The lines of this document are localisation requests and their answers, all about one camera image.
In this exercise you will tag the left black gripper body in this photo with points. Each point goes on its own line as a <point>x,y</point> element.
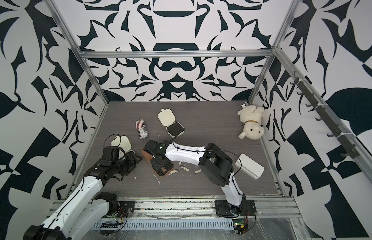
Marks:
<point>126,165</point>

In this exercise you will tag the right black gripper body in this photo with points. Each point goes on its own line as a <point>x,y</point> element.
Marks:
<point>156,161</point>

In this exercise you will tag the brown nail kit case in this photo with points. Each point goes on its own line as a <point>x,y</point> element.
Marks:
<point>157,163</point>

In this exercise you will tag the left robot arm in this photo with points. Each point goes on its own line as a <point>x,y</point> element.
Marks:
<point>88,203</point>

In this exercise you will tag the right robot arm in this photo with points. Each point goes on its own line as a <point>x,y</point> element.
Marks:
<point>213,161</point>

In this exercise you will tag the cream nail kit case left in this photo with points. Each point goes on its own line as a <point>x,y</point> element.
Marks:
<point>124,143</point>

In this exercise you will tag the cream nail kit case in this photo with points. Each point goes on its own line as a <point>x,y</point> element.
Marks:
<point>124,143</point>
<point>168,120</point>

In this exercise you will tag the small cream clipper left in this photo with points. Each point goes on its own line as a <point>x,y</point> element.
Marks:
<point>173,172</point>

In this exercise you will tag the small cream clipper middle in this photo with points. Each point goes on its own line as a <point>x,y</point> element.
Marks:
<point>185,168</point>

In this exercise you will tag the cream nail kit case centre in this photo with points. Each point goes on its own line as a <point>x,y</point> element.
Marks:
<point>168,120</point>

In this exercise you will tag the crushed flag print can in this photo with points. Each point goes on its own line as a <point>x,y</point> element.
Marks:
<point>142,129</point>

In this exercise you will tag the left circuit board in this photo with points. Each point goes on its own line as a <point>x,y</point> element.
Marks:
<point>108,227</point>

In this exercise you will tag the circuit board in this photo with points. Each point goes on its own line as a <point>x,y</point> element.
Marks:
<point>240,227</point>
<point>108,227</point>

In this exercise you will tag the white box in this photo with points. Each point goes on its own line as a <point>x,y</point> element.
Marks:
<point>250,167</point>

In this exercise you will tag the white teddy bear plush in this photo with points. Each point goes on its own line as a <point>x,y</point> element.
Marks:
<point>251,116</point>

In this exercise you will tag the right circuit board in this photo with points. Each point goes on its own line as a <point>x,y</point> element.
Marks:
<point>240,227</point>

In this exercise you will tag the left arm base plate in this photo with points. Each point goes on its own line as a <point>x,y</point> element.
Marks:
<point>121,209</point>

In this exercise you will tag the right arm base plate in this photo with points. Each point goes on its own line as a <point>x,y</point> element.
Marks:
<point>226,210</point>

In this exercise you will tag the wall hook rail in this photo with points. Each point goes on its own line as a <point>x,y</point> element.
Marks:
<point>327,115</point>

